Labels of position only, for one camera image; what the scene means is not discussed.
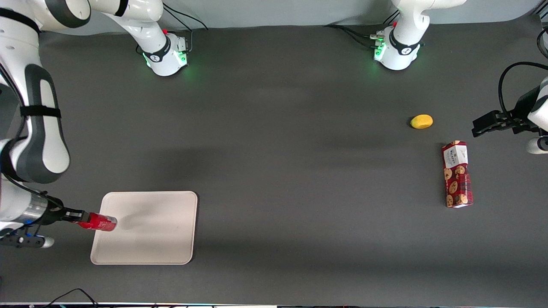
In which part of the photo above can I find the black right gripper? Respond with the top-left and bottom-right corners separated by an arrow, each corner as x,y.
39,204 -> 90,226

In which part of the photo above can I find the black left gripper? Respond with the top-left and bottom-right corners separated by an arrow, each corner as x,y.
472,85 -> 543,138

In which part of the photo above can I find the red can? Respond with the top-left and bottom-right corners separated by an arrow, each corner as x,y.
78,212 -> 118,232

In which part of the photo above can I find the beige plastic tray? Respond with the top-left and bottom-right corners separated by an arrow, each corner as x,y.
90,191 -> 199,266

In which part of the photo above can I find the red cookie box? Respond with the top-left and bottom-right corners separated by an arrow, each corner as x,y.
441,140 -> 474,209

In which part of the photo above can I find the yellow lemon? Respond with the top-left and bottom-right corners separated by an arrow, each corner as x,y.
410,114 -> 434,130

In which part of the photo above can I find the black looped gripper cable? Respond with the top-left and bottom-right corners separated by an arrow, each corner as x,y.
498,62 -> 548,117

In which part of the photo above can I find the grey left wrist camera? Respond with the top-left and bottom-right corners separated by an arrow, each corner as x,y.
526,136 -> 548,155

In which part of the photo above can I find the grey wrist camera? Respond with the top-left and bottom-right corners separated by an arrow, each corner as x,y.
526,136 -> 548,155
0,231 -> 55,249

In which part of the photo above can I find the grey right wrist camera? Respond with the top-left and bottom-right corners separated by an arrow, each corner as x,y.
0,231 -> 55,249

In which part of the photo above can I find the black cable at table edge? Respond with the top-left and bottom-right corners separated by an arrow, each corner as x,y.
42,288 -> 100,308

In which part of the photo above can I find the black corner cable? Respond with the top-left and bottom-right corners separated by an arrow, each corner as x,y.
536,27 -> 548,59

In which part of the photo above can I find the black left arm base cable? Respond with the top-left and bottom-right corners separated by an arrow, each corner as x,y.
324,9 -> 399,48

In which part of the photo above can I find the black arm base cable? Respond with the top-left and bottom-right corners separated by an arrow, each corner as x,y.
324,9 -> 399,48
162,3 -> 209,54

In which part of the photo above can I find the black right arm base cable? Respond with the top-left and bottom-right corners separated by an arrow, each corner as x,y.
162,3 -> 209,54

